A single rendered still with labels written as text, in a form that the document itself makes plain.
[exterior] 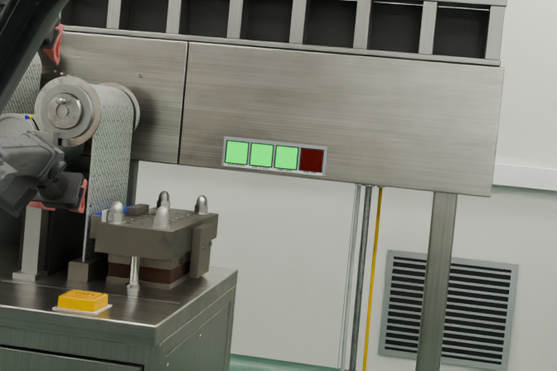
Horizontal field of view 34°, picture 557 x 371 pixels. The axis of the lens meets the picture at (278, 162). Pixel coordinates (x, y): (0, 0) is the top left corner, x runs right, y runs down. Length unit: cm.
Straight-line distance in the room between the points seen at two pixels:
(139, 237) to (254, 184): 271
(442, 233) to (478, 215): 218
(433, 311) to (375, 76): 61
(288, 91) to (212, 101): 18
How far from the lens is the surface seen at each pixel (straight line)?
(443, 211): 230
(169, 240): 185
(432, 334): 234
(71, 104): 193
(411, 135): 213
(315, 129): 215
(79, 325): 166
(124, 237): 188
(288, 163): 215
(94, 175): 196
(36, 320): 169
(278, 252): 457
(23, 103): 218
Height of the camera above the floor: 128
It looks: 3 degrees down
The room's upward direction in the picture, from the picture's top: 5 degrees clockwise
